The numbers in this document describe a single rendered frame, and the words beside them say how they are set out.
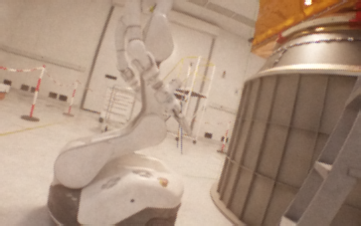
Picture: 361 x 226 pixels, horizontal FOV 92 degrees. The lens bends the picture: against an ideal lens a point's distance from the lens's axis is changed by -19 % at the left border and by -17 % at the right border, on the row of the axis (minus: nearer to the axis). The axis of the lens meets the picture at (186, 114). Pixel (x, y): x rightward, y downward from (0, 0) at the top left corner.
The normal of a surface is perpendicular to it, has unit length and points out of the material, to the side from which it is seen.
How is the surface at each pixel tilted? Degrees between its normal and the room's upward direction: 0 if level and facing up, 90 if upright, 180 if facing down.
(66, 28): 90
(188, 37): 90
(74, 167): 90
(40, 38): 90
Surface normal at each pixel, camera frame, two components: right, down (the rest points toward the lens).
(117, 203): 0.40, 0.08
